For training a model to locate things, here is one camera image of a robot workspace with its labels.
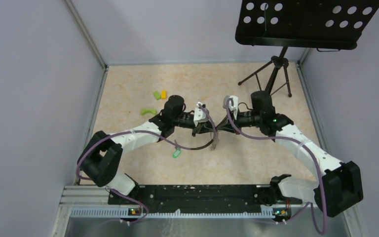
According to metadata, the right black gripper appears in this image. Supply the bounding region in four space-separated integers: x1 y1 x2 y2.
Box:
216 108 262 136

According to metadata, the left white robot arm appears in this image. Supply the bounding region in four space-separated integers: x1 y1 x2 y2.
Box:
76 95 218 204

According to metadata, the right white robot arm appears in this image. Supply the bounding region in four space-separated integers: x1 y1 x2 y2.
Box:
223 91 364 217

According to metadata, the green key tag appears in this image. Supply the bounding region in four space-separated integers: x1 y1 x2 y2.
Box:
172 149 182 158

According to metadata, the yellow block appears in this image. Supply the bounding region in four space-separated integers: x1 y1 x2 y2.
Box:
161 90 167 99

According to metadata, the light green flat block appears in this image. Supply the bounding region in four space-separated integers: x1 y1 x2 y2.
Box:
152 91 161 100

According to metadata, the green arch block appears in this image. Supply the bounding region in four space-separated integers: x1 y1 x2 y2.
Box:
140 109 157 116

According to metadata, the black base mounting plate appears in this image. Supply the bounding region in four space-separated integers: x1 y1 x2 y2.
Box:
108 185 302 215

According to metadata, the black music stand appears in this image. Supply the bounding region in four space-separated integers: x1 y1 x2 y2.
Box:
235 0 379 94

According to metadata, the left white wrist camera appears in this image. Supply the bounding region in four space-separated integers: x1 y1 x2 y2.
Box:
193 102 208 126

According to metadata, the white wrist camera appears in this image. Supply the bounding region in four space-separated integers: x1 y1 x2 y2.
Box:
193 102 208 126
223 95 239 117

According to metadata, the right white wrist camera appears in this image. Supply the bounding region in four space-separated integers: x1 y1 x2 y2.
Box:
223 95 239 117

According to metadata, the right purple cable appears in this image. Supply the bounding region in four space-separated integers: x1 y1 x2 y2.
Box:
226 98 328 236

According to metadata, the purple cable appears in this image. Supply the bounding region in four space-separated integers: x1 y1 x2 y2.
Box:
226 98 328 236
76 103 218 226

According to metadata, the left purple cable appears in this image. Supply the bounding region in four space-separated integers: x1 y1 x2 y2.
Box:
76 103 218 226

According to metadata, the grey slotted cable duct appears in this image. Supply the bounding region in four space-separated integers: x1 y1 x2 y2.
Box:
70 207 275 219

